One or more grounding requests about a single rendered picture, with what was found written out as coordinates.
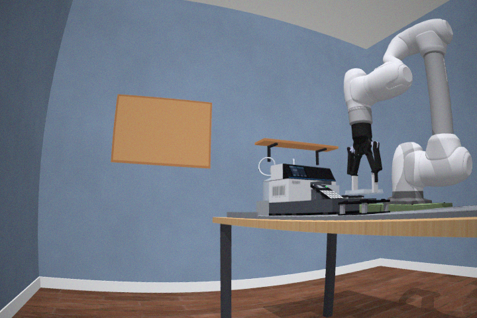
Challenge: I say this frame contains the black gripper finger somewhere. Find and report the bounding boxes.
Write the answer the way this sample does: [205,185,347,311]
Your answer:
[347,144,362,190]
[361,141,382,193]

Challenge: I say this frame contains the grey l-shaped raised edge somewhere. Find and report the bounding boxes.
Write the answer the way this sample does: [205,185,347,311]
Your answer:
[227,212,258,219]

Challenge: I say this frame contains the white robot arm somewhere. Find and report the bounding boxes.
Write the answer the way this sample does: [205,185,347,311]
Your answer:
[344,19,472,204]

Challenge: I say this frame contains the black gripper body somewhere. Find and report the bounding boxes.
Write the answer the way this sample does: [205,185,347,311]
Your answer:
[351,123,372,155]

